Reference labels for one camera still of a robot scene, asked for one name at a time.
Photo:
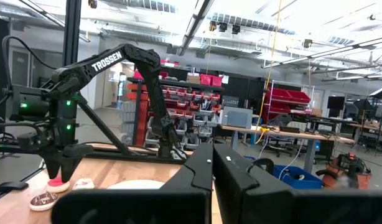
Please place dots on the orange shop vacuum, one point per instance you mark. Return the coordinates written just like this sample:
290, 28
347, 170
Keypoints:
349, 174

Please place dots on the red storage bin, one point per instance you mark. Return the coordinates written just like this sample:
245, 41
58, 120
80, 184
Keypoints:
210, 80

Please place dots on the wooden workbench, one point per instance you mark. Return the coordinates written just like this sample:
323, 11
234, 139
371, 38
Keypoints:
303, 135

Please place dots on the cardboard box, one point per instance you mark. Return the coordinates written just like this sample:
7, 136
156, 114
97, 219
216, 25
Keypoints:
193, 78

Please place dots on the white iced donut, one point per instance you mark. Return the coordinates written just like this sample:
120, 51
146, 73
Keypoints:
83, 184

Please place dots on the black office chair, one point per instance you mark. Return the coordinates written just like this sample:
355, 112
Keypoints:
281, 137

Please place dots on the chocolate iced donut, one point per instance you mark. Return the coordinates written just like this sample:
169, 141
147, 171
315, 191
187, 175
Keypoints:
43, 201

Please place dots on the gray machine box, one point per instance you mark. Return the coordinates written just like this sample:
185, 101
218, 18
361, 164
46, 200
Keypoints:
236, 117

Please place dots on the black computer monitor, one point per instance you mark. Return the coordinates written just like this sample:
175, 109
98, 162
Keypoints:
335, 102

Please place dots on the black horizontal frame bar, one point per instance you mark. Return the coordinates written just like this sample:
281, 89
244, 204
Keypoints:
132, 155

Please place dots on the blue plastic tub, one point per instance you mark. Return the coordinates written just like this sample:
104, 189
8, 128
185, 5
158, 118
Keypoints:
298, 180

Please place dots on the red iced donut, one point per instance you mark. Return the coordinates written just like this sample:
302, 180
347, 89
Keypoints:
57, 186

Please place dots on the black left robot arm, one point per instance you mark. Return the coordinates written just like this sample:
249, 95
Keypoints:
107, 60

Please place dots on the black vertical frame post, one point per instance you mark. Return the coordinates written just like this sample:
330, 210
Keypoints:
72, 31

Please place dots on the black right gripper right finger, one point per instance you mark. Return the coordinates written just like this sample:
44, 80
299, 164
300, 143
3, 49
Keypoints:
272, 205

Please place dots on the rack with large red bins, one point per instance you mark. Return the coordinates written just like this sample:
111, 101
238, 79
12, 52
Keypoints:
287, 99

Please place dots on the long ceiling light fixture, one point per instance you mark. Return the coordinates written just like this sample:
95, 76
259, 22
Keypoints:
195, 21

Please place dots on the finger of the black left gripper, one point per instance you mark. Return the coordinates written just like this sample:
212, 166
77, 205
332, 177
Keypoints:
52, 166
69, 169

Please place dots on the shelf rack with small bins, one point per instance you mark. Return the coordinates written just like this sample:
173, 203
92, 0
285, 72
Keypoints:
194, 105

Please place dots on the black flat bracket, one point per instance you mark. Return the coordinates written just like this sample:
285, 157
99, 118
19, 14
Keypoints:
9, 187

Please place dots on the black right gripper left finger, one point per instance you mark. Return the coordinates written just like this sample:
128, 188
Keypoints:
166, 205

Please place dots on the black diagonal frame strut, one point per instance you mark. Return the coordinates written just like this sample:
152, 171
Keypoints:
107, 130

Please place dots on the white round plate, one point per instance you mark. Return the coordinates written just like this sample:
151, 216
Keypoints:
135, 184

